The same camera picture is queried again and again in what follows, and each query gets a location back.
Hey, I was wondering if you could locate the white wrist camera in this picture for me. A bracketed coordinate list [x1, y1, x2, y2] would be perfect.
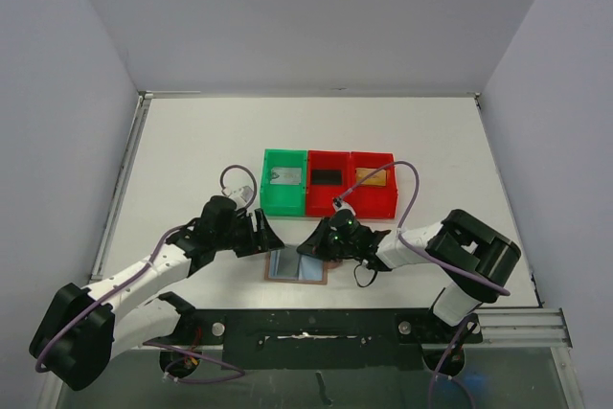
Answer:
[332, 197, 356, 216]
[223, 186, 256, 209]

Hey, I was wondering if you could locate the silver grey card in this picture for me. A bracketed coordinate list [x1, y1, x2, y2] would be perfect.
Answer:
[269, 167, 303, 186]

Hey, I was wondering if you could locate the brown leather card holder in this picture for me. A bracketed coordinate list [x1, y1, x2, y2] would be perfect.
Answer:
[264, 247, 342, 285]

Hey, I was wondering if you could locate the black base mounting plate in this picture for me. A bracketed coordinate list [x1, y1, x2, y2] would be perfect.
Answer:
[157, 308, 483, 371]

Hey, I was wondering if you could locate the black card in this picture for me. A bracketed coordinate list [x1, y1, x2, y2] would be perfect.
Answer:
[310, 170, 343, 186]

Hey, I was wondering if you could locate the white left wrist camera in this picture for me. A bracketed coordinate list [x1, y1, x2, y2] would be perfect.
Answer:
[223, 186, 256, 209]

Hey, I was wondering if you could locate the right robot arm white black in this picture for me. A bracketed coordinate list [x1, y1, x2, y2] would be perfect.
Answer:
[297, 209, 521, 341]

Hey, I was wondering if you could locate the aluminium left rail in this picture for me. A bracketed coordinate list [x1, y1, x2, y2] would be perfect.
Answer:
[86, 91, 153, 285]

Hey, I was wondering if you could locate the red plastic middle bin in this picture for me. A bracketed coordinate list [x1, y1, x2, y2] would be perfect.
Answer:
[306, 150, 350, 217]

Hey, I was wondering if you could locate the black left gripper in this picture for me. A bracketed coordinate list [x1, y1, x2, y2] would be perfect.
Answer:
[214, 209, 283, 257]

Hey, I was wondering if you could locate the aluminium rail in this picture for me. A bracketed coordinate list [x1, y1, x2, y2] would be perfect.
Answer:
[86, 91, 153, 285]
[57, 307, 574, 352]

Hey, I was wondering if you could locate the red plastic bin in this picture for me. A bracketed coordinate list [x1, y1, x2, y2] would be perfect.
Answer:
[306, 150, 350, 217]
[346, 151, 397, 219]

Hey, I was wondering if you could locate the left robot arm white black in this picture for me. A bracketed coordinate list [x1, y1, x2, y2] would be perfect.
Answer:
[29, 195, 284, 391]

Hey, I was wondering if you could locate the red plastic right bin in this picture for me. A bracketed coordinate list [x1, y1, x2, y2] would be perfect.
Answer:
[346, 151, 397, 219]

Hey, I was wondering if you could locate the green plastic bin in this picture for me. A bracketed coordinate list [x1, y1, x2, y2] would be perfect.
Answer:
[260, 148, 307, 217]

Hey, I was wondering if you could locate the aluminium front rail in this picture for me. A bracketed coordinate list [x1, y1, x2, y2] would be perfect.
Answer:
[57, 307, 574, 352]

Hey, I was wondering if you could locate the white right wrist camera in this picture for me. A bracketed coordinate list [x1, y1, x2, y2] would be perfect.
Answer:
[332, 197, 356, 216]

